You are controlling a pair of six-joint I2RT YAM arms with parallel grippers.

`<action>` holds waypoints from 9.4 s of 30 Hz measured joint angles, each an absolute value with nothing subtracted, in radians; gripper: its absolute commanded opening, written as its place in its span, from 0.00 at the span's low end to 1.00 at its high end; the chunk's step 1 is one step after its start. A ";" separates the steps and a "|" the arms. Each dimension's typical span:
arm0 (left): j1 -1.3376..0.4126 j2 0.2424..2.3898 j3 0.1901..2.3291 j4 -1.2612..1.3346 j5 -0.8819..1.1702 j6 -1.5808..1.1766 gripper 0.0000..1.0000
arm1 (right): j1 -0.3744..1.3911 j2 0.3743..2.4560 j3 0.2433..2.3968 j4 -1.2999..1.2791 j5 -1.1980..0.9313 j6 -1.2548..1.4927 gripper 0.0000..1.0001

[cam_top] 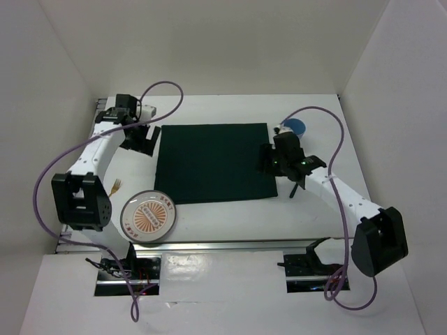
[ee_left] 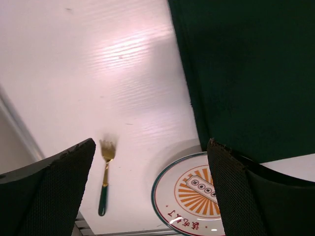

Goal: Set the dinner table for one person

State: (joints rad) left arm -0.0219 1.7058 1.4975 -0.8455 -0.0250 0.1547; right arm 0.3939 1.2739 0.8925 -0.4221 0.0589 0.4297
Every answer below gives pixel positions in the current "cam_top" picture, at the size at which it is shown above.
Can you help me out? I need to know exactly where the dark green cloth napkin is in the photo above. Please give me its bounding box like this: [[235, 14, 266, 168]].
[[154, 124, 278, 204]]

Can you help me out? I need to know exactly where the orange sunburst patterned plate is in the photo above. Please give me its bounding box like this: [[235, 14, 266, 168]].
[[120, 190, 177, 244]]

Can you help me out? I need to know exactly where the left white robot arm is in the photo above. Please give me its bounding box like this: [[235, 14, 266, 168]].
[[51, 94, 161, 278]]

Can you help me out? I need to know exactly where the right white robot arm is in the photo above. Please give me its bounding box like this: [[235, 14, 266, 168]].
[[258, 132, 409, 277]]

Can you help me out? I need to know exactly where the blue plastic cup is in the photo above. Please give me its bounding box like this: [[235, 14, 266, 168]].
[[283, 118, 307, 140]]

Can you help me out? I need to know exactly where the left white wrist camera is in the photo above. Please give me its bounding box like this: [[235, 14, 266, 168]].
[[138, 105, 156, 121]]

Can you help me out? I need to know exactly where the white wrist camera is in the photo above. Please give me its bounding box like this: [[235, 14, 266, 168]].
[[274, 124, 295, 136], [138, 105, 156, 121]]

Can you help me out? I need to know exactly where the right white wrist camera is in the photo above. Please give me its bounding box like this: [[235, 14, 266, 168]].
[[274, 124, 295, 136]]

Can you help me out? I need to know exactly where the gold knife black handle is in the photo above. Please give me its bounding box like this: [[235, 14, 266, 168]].
[[289, 184, 299, 199]]

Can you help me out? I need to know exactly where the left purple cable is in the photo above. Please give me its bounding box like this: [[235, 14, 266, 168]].
[[33, 80, 185, 322]]

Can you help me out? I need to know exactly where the gold fork black handle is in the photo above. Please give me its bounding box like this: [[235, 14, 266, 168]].
[[109, 179, 122, 197]]

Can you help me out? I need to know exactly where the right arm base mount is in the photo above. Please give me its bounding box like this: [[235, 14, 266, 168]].
[[277, 237, 342, 293]]

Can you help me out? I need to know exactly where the aluminium table frame rail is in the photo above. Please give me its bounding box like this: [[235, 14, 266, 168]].
[[54, 97, 385, 255]]

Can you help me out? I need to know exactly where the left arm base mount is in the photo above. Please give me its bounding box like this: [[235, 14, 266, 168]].
[[85, 254, 161, 297]]

